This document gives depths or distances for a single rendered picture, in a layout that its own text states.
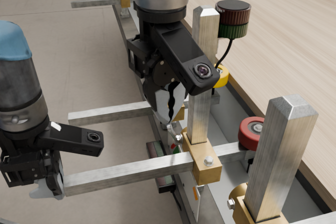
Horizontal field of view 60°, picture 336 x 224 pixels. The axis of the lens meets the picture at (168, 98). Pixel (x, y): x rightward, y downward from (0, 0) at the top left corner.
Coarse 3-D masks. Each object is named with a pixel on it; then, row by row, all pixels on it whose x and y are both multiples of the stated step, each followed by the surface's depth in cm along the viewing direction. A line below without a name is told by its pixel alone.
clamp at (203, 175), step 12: (180, 132) 69; (192, 144) 64; (204, 144) 64; (192, 156) 61; (204, 156) 61; (216, 156) 61; (204, 168) 58; (216, 168) 59; (204, 180) 60; (216, 180) 61
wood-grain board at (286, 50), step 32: (192, 0) 134; (256, 0) 134; (288, 0) 134; (320, 0) 134; (256, 32) 105; (288, 32) 105; (320, 32) 105; (224, 64) 86; (256, 64) 86; (288, 64) 86; (320, 64) 86; (256, 96) 73; (320, 96) 73; (320, 128) 63; (320, 160) 56; (320, 192) 52
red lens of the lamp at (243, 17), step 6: (216, 6) 48; (222, 12) 47; (228, 12) 47; (234, 12) 47; (240, 12) 47; (246, 12) 47; (222, 18) 48; (228, 18) 47; (234, 18) 47; (240, 18) 47; (246, 18) 48
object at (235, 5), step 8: (224, 0) 50; (232, 0) 50; (240, 0) 50; (224, 8) 47; (232, 8) 47; (240, 8) 47; (224, 24) 49; (232, 24) 48; (240, 24) 48; (232, 40) 53; (216, 48) 51; (224, 56) 54; (216, 64) 55
